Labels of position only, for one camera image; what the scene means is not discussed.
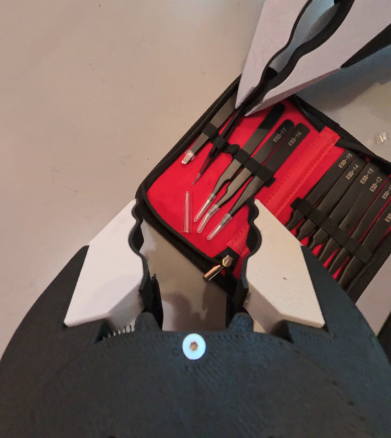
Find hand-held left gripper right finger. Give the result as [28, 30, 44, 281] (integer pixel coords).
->
[233, 201, 327, 329]

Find black needle-tip tweezers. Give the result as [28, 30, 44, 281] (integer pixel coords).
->
[192, 103, 251, 187]

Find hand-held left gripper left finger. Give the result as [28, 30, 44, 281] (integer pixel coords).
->
[64, 199, 163, 328]

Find black red tweezers case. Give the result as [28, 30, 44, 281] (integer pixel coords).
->
[136, 74, 391, 303]

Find set of black tweezers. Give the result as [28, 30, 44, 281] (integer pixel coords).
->
[181, 93, 391, 291]

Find long clear tip sleeve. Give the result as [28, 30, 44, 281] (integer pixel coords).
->
[183, 192, 193, 235]

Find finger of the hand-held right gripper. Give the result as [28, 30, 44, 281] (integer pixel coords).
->
[244, 0, 391, 117]
[235, 0, 316, 110]

